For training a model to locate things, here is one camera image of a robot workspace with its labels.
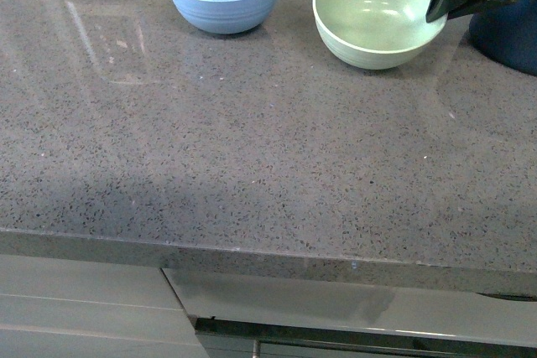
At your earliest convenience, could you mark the grey cabinet drawer front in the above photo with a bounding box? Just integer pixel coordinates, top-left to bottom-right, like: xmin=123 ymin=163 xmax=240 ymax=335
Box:
xmin=164 ymin=269 xmax=536 ymax=347

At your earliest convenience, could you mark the blue saucepan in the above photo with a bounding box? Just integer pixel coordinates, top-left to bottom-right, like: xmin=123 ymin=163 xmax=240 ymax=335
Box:
xmin=469 ymin=0 xmax=536 ymax=75

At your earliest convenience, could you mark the green bowl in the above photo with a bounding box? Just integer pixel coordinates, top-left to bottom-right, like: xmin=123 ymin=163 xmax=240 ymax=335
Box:
xmin=312 ymin=0 xmax=447 ymax=70

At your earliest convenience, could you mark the grey cabinet door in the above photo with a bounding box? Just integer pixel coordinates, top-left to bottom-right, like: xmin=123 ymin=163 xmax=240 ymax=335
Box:
xmin=1 ymin=255 xmax=207 ymax=357

